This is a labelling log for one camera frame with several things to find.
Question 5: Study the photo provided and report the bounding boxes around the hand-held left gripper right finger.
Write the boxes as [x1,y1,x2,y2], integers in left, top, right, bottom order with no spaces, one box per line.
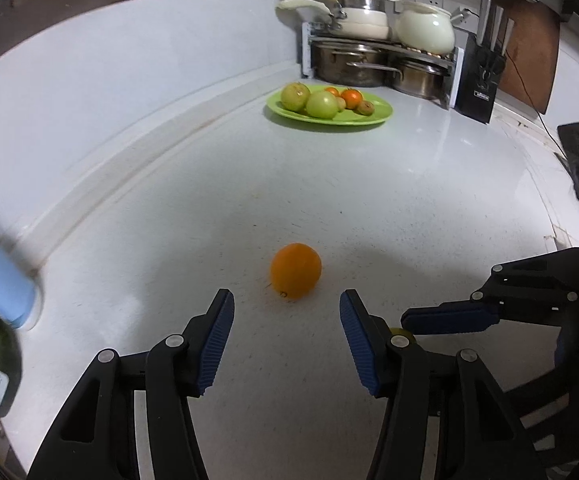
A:
[339,289,545,480]

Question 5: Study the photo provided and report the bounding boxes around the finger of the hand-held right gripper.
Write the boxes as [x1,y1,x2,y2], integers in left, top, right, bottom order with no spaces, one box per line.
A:
[401,247,579,335]

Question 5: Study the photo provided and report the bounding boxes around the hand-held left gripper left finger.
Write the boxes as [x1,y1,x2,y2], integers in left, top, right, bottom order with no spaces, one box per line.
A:
[28,288,235,480]

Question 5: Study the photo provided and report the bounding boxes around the green plate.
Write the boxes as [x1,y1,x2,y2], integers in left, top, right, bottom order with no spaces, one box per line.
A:
[266,85,394,132]

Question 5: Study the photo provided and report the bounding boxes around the large yellow-green fruit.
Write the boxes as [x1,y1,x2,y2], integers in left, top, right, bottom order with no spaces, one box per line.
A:
[280,82,311,112]

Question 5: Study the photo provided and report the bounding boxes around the black knife block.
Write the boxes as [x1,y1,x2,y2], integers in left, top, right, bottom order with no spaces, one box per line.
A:
[454,32,507,125]

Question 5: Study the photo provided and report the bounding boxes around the small steel pot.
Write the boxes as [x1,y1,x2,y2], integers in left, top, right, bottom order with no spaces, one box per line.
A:
[393,57,453,100]

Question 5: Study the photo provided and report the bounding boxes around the green apple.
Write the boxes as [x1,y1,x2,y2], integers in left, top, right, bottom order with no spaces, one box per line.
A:
[305,91,339,120]

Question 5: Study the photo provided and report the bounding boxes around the large steel pot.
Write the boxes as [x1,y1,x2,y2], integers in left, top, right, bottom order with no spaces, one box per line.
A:
[311,42,403,87]

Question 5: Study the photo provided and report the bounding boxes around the brown cutting board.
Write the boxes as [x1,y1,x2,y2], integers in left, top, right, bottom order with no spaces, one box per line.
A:
[486,0,563,115]

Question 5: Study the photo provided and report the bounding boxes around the white ceramic pot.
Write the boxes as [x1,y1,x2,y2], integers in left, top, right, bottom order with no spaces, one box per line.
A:
[394,1,465,55]

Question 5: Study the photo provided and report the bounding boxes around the metal pot rack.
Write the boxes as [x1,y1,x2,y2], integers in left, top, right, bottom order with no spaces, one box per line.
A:
[301,21,465,111]

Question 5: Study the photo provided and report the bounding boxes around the white frying pan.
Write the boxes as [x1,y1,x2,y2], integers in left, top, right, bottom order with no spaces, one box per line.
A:
[277,0,391,40]

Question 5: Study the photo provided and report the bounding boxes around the black cable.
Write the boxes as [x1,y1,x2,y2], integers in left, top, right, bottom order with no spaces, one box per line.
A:
[507,55,566,157]

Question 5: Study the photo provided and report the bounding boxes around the steel handled knife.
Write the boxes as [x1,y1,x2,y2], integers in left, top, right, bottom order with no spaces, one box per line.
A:
[477,0,493,47]
[489,6,504,52]
[499,17,515,57]

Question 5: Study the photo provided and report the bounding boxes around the white wall outlets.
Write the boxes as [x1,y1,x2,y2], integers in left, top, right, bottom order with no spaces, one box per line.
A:
[404,0,481,24]

